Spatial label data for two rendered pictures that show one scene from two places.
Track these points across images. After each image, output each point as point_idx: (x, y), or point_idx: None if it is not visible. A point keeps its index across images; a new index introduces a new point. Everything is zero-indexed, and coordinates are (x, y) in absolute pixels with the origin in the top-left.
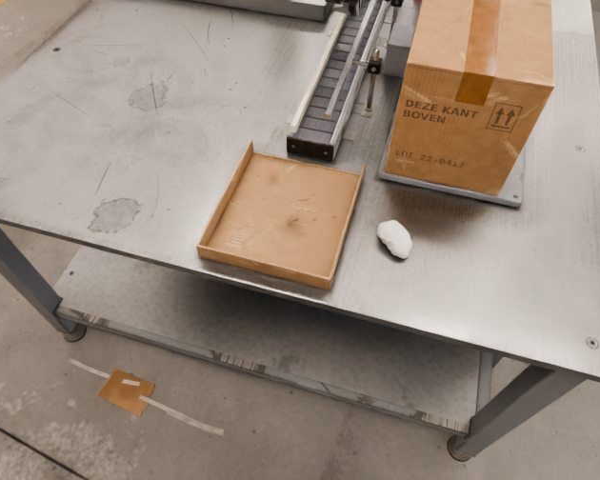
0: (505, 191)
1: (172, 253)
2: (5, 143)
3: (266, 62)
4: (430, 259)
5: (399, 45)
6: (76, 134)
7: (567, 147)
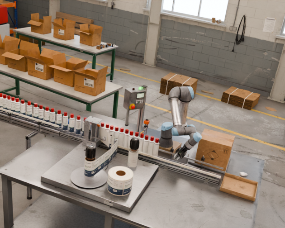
0: None
1: (254, 205)
2: None
3: (179, 183)
4: (245, 172)
5: (187, 156)
6: (217, 222)
7: None
